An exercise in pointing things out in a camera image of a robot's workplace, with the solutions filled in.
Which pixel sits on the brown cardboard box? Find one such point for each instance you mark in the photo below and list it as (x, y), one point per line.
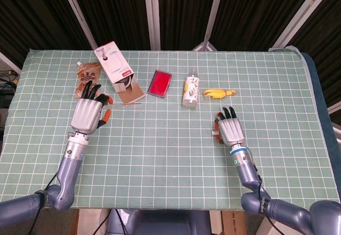
(234, 223)

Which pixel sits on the brown sauce pouch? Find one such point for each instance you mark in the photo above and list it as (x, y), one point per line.
(86, 71)

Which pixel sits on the yellow rubber chicken toy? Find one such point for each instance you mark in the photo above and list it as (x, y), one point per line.
(217, 93)

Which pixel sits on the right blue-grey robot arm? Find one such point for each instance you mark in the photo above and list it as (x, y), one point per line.
(250, 176)

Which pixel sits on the red flat case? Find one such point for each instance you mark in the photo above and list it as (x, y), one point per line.
(160, 83)

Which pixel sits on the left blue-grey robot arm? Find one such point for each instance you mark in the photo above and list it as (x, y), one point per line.
(66, 179)

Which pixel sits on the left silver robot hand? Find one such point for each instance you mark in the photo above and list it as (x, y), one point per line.
(86, 115)

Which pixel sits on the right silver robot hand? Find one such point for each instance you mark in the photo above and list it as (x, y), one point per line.
(231, 131)

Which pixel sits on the green checked tablecloth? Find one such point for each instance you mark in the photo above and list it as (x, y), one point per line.
(165, 152)

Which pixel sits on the floral print spray bottle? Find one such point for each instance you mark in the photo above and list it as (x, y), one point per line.
(191, 91)

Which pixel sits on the white metal frame post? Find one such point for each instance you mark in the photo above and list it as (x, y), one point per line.
(301, 14)
(152, 14)
(77, 14)
(210, 19)

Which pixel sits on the white product box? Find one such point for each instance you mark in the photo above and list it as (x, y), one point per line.
(114, 64)

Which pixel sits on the blue-grey robot torso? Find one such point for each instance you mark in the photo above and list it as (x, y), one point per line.
(160, 223)

